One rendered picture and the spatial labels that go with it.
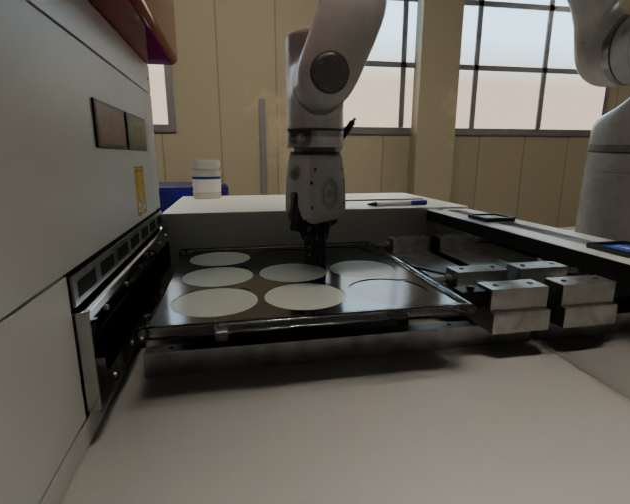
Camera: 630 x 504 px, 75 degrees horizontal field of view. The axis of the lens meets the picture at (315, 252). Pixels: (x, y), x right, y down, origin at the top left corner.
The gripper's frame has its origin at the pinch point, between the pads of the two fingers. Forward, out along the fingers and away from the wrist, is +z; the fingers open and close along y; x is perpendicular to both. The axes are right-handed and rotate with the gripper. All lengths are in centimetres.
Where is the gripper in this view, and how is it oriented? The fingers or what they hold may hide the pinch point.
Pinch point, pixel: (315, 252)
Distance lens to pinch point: 65.0
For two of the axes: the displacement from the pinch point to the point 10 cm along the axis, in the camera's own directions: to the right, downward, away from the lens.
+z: 0.0, 9.7, 2.3
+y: 6.0, -1.8, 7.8
